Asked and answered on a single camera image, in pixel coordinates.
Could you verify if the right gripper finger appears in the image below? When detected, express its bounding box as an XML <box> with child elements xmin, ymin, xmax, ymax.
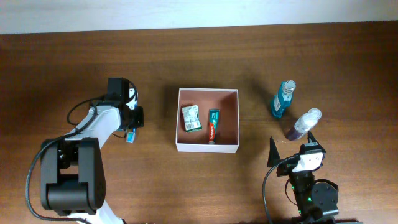
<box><xmin>307</xmin><ymin>131</ymin><xmax>318</xmax><ymax>145</ymax></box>
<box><xmin>267</xmin><ymin>137</ymin><xmax>281</xmax><ymax>168</ymax></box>

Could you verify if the blue mouthwash bottle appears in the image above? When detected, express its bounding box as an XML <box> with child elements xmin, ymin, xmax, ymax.
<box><xmin>271</xmin><ymin>80</ymin><xmax>296</xmax><ymax>119</ymax></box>

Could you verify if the blue white toothbrush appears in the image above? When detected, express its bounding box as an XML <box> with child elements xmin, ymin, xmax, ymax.
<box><xmin>126</xmin><ymin>129</ymin><xmax>136</xmax><ymax>144</ymax></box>

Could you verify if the Colgate toothpaste tube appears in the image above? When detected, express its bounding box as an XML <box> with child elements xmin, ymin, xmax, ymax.
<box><xmin>208</xmin><ymin>109</ymin><xmax>220</xmax><ymax>144</ymax></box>

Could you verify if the green white wipes packet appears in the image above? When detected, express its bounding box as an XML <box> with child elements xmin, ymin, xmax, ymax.
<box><xmin>181</xmin><ymin>105</ymin><xmax>202</xmax><ymax>133</ymax></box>

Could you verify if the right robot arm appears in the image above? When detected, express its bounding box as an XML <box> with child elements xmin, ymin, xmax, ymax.
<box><xmin>262</xmin><ymin>132</ymin><xmax>339</xmax><ymax>223</ymax></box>

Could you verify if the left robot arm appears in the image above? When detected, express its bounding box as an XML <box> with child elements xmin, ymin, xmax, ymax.
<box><xmin>34</xmin><ymin>78</ymin><xmax>144</xmax><ymax>224</ymax></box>

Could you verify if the clear purple sanitizer bottle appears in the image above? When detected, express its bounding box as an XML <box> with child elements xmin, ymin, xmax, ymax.
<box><xmin>286</xmin><ymin>108</ymin><xmax>322</xmax><ymax>141</ymax></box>

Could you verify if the white cardboard box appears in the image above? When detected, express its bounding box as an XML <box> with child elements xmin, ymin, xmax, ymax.
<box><xmin>175</xmin><ymin>88</ymin><xmax>239</xmax><ymax>153</ymax></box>

